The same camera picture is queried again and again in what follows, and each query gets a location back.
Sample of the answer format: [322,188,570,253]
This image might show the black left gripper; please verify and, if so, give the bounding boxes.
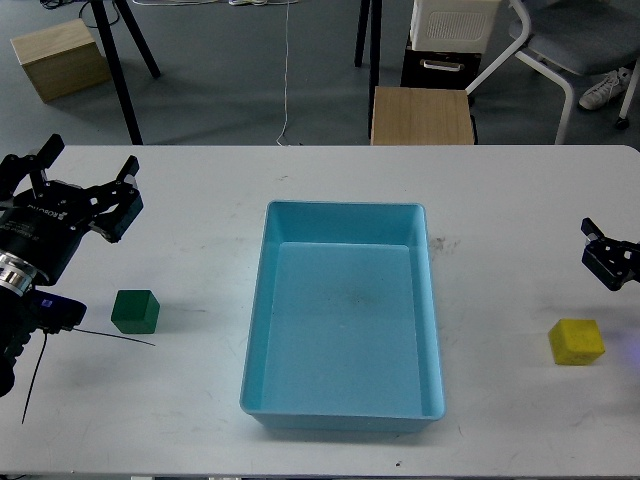
[1,134,143,283]

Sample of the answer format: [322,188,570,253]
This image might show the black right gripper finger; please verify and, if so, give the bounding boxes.
[581,217,639,291]

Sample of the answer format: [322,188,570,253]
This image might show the yellow wooden block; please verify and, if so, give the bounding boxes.
[548,318,606,366]

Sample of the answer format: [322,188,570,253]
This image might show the green wooden block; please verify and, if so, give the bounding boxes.
[111,290,160,334]

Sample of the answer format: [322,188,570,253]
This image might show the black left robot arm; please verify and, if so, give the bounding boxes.
[1,134,143,394]

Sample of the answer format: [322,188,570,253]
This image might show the wooden box far left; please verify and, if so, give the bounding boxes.
[11,19,111,103]

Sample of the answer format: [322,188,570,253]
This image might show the light blue plastic box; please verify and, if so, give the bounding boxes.
[240,201,446,432]

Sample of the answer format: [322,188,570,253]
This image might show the white sneaker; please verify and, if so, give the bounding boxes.
[578,67,632,111]

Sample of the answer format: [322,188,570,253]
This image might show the black tripod legs left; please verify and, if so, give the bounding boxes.
[89,0,161,145]

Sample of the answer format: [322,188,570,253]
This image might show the grey white office chair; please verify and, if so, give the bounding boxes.
[465,0,639,144]

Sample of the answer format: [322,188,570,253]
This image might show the black drawer cabinet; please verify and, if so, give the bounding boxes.
[400,44,482,90]

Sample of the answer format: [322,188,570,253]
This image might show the white air purifier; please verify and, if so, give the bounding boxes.
[410,0,500,54]

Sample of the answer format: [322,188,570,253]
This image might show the black stand legs centre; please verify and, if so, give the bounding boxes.
[353,0,382,137]

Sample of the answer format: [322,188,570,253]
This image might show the thin white hanging cable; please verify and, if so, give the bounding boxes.
[276,0,292,147]

